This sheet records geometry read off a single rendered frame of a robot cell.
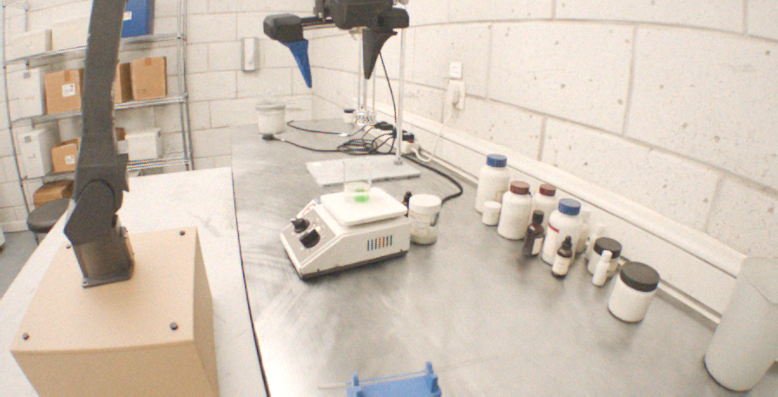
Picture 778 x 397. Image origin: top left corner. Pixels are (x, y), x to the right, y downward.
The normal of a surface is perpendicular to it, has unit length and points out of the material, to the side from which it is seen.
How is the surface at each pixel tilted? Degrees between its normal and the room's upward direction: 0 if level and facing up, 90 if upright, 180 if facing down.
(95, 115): 93
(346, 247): 90
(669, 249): 90
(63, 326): 3
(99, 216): 93
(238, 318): 0
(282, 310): 0
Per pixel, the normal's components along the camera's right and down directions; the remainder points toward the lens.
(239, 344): 0.04, -0.94
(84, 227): 0.62, 0.33
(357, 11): 0.41, 0.72
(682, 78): -0.91, 0.10
